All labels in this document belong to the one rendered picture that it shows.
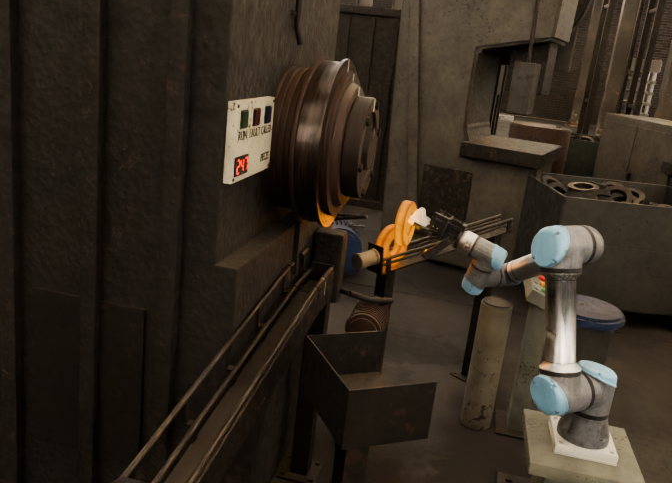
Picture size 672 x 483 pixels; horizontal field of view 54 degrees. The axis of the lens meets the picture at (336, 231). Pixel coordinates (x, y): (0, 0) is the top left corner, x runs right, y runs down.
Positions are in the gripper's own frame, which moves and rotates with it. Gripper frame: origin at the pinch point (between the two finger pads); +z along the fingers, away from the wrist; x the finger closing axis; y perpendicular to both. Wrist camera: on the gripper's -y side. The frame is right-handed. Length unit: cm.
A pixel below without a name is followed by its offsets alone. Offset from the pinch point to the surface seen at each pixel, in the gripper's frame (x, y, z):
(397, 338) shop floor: -92, -85, -3
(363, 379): 73, -20, -22
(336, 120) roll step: 57, 31, 15
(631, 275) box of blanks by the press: -185, -22, -93
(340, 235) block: 21.5, -9.3, 12.8
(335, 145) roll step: 58, 25, 13
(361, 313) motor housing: 15.1, -32.6, -2.8
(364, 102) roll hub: 46, 36, 14
